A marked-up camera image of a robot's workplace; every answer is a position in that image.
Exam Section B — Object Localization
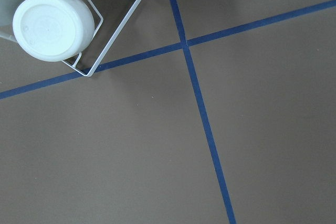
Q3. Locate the white plastic cup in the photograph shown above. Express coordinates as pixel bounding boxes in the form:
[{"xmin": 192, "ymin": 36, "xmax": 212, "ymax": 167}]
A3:
[{"xmin": 13, "ymin": 0, "xmax": 95, "ymax": 62}]

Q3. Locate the white wire cup rack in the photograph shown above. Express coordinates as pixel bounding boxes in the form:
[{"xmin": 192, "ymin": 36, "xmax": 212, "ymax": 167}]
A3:
[{"xmin": 0, "ymin": 0, "xmax": 154, "ymax": 78}]

